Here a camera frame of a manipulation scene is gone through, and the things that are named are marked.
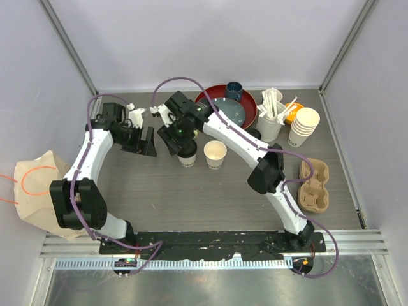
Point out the orange round container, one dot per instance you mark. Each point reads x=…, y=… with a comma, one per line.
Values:
x=292, y=112

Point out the red lacquer round tray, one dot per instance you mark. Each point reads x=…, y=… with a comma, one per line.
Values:
x=247, y=102

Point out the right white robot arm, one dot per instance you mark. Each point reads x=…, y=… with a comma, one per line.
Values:
x=266, y=163

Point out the white stirrer holder cup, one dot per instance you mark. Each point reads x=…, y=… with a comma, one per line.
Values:
x=269, y=127

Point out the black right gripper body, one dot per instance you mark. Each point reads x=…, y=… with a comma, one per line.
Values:
x=178, y=132

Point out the white paper cup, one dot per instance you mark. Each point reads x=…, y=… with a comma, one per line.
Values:
x=215, y=152
x=188, y=160

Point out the brown paper takeout bag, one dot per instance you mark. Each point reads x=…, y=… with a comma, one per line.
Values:
x=31, y=192

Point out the stack of white paper cups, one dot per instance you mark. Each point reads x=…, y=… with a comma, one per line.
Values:
x=305, y=122

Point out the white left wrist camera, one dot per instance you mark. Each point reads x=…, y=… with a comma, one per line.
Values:
x=136, y=115

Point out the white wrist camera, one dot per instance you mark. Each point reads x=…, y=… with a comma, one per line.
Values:
x=164, y=113
x=136, y=115

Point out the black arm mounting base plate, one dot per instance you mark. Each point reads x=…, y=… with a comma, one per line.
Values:
x=215, y=245

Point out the stack of black lids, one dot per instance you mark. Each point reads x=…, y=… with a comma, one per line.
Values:
x=254, y=132

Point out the dark blue ceramic mug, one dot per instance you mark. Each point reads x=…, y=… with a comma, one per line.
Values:
x=234, y=90

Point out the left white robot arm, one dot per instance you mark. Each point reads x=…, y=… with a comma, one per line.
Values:
x=78, y=203

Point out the cardboard cup carrier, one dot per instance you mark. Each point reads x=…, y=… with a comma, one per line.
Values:
x=312, y=194

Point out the small paper cup with stirrers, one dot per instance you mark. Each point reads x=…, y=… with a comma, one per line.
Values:
x=270, y=93

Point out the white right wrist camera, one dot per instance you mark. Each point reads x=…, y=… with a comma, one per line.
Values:
x=164, y=113

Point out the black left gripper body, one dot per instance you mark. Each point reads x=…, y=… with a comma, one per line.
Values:
x=130, y=138

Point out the blue ceramic plate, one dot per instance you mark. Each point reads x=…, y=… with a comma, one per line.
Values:
x=232, y=109

